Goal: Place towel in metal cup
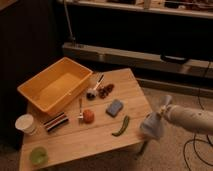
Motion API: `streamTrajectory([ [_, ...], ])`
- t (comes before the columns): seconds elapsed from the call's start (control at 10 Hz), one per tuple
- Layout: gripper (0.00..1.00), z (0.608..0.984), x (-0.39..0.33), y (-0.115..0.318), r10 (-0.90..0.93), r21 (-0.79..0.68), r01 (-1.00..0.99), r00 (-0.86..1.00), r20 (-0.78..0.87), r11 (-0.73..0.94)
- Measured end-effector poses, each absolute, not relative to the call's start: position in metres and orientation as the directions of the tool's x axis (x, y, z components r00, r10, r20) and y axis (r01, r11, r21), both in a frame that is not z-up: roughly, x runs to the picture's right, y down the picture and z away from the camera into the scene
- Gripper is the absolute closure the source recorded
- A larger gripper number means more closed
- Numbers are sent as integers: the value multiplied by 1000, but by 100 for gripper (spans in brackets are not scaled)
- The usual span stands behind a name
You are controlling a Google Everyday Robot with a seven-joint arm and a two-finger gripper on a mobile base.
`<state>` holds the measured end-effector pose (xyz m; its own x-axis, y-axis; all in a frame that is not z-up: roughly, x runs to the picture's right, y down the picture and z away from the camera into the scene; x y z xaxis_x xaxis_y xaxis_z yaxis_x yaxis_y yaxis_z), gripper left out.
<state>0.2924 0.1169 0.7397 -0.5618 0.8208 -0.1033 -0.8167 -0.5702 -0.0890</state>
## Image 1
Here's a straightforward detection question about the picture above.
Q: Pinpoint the striped folded cloth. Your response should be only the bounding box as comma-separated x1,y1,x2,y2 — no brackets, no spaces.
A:
44,113,69,132

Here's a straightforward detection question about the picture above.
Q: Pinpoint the green pepper toy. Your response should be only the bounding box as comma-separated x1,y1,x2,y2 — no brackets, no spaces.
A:
111,116,130,137

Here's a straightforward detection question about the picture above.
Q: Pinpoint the wooden table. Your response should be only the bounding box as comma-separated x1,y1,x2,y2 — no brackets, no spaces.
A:
19,68,151,171

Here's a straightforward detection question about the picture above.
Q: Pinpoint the white cup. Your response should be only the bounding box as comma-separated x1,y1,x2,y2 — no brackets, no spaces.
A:
15,114,36,135

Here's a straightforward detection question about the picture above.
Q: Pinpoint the metal shelf unit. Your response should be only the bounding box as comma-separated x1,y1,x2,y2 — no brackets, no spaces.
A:
56,0,213,98

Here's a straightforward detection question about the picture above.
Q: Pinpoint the small metal cup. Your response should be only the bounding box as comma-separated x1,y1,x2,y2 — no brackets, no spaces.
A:
86,89,97,100

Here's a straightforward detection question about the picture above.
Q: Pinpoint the metal fork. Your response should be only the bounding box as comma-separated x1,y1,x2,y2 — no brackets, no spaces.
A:
78,98,83,123

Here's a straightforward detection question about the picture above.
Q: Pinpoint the dark red grapes toy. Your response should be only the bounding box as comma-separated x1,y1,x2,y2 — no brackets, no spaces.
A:
98,84,114,99

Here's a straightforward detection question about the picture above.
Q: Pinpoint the yellow plastic bin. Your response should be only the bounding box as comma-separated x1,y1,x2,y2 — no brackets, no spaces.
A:
17,57,93,115

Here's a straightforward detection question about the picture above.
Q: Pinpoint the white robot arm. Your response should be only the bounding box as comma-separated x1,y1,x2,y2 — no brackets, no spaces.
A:
140,95,213,140

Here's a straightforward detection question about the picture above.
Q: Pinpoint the black cable on floor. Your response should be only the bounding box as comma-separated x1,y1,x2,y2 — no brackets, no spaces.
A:
182,61,213,171

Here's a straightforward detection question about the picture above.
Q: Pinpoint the black handled brush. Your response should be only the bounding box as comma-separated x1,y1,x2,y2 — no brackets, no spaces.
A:
94,74,104,90

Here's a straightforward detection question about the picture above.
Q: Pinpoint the orange round toy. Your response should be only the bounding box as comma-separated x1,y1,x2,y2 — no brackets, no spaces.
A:
83,110,94,124

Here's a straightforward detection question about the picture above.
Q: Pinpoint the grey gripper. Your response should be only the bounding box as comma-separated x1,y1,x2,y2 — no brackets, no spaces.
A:
140,95,172,140

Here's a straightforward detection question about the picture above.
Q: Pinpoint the green plastic bowl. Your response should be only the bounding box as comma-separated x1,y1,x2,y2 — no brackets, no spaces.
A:
29,147,48,166

